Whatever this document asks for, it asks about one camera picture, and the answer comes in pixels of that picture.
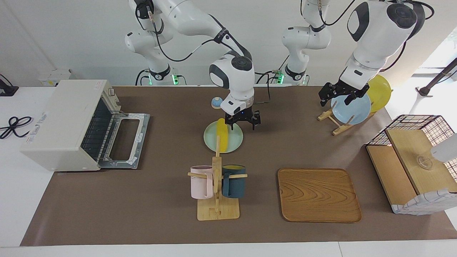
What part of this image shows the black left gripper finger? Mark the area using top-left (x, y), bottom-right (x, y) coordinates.
top-left (344, 92), bottom-right (365, 105)
top-left (318, 82), bottom-right (339, 107)

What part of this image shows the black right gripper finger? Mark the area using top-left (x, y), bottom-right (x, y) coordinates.
top-left (225, 114), bottom-right (239, 131)
top-left (249, 110), bottom-right (262, 131)

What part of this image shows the yellow corn cob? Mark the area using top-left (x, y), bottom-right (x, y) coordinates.
top-left (217, 118), bottom-right (230, 153)

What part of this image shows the light green plate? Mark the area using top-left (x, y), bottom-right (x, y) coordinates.
top-left (204, 120), bottom-right (243, 154)

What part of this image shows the glass oven door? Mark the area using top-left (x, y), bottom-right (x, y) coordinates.
top-left (98, 112), bottom-right (150, 169)

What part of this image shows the cream toaster oven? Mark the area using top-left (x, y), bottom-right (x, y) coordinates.
top-left (20, 79), bottom-right (150, 172)

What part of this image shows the light blue plate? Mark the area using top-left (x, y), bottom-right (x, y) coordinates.
top-left (331, 94), bottom-right (372, 125)

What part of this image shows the yellow plate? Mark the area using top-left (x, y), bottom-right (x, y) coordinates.
top-left (367, 74), bottom-right (392, 113)

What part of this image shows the wooden plate rack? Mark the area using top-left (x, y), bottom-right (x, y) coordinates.
top-left (318, 101), bottom-right (377, 136)

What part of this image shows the dark teal mug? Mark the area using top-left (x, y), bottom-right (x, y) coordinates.
top-left (221, 165), bottom-right (246, 199)

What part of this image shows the pink mug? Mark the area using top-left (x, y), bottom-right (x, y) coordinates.
top-left (190, 165), bottom-right (214, 200)

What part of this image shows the black stand pole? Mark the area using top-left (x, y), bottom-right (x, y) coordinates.
top-left (416, 57), bottom-right (457, 97)

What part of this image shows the wooden mug rack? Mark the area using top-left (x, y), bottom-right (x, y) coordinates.
top-left (188, 135), bottom-right (248, 221)

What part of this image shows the small clear glass dish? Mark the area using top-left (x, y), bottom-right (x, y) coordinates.
top-left (416, 155), bottom-right (433, 170)

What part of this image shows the wooden tray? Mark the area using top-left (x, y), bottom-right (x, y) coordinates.
top-left (278, 168), bottom-right (362, 223)

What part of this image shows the white rounded device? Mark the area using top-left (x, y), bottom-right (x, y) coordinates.
top-left (430, 133), bottom-right (457, 163)

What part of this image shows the brown table mat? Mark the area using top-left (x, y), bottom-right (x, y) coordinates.
top-left (20, 86), bottom-right (457, 247)

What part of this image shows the white power box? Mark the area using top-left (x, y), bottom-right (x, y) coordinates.
top-left (39, 69), bottom-right (77, 87)

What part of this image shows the black clamp base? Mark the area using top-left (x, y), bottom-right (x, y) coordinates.
top-left (0, 74), bottom-right (19, 97)

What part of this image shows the black left base cable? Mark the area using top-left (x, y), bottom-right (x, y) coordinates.
top-left (266, 54), bottom-right (290, 85)

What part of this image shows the black base cable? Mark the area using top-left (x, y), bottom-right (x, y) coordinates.
top-left (266, 54), bottom-right (290, 85)
top-left (135, 69), bottom-right (150, 86)

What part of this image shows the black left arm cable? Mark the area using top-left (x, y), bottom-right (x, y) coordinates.
top-left (319, 0), bottom-right (434, 72)

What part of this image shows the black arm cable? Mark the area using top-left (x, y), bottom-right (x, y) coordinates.
top-left (319, 0), bottom-right (434, 72)
top-left (135, 2), bottom-right (273, 106)

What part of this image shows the wire basket with wooden shelves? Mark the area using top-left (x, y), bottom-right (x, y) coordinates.
top-left (366, 115), bottom-right (457, 215)

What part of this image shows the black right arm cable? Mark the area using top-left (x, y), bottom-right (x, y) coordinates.
top-left (135, 2), bottom-right (273, 106)

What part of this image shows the black right base cable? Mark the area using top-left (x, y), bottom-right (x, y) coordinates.
top-left (135, 69), bottom-right (150, 86)

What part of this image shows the black coiled cable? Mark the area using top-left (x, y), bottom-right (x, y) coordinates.
top-left (0, 116), bottom-right (33, 140)

